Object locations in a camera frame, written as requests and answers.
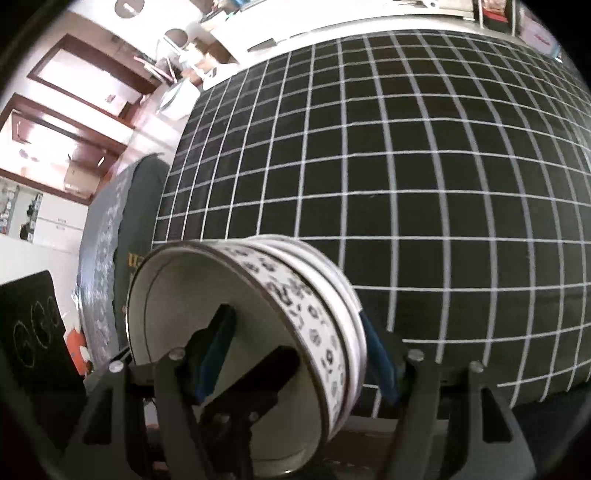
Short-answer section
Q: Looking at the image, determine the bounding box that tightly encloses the orange white cloth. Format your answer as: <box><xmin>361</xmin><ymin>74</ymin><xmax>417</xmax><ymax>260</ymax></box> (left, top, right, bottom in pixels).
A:
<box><xmin>65</xmin><ymin>325</ymin><xmax>90</xmax><ymax>374</ymax></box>

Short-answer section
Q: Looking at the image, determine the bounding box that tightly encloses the pink bag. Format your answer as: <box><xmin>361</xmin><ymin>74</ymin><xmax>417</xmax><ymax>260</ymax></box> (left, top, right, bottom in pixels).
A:
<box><xmin>519</xmin><ymin>9</ymin><xmax>561</xmax><ymax>58</ymax></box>

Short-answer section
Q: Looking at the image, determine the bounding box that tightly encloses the white metal shelf rack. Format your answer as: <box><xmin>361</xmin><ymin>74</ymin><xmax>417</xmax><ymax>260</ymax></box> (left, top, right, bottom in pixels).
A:
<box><xmin>475</xmin><ymin>0</ymin><xmax>520</xmax><ymax>35</ymax></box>

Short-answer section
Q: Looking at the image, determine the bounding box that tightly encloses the grey patterned cushion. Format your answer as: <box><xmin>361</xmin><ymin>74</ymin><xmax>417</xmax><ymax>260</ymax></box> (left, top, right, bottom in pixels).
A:
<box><xmin>74</xmin><ymin>154</ymin><xmax>171</xmax><ymax>370</ymax></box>

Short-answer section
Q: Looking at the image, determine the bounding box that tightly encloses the black panel with circles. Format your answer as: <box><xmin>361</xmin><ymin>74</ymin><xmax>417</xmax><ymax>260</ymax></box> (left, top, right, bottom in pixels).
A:
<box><xmin>0</xmin><ymin>270</ymin><xmax>86</xmax><ymax>393</ymax></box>

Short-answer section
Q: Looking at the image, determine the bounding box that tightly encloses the brown door frame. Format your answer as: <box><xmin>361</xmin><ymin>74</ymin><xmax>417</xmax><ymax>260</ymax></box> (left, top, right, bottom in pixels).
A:
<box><xmin>0</xmin><ymin>92</ymin><xmax>134</xmax><ymax>204</ymax></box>
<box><xmin>28</xmin><ymin>33</ymin><xmax>160</xmax><ymax>127</ymax></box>

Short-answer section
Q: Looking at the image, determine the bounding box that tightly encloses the black white checked tablecloth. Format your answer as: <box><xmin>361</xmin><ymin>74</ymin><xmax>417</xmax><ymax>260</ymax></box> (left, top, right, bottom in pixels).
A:
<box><xmin>150</xmin><ymin>28</ymin><xmax>591</xmax><ymax>421</ymax></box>

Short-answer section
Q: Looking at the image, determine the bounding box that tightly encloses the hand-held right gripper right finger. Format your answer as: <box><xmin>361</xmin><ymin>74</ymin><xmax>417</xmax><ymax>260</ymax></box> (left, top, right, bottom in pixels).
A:
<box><xmin>358</xmin><ymin>311</ymin><xmax>539</xmax><ymax>480</ymax></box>

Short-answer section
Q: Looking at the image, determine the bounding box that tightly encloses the patterned grey bowl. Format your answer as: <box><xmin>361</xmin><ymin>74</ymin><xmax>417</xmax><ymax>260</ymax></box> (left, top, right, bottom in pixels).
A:
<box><xmin>126</xmin><ymin>237</ymin><xmax>352</xmax><ymax>476</ymax></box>

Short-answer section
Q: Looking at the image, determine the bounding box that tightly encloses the white low cabinet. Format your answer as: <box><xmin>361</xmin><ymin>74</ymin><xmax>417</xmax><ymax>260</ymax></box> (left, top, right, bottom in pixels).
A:
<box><xmin>210</xmin><ymin>0</ymin><xmax>483</xmax><ymax>54</ymax></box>

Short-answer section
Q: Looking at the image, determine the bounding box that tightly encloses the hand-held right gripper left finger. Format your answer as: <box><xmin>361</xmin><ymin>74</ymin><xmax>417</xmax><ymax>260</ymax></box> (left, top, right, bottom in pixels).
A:
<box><xmin>65</xmin><ymin>302</ymin><xmax>303</xmax><ymax>480</ymax></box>

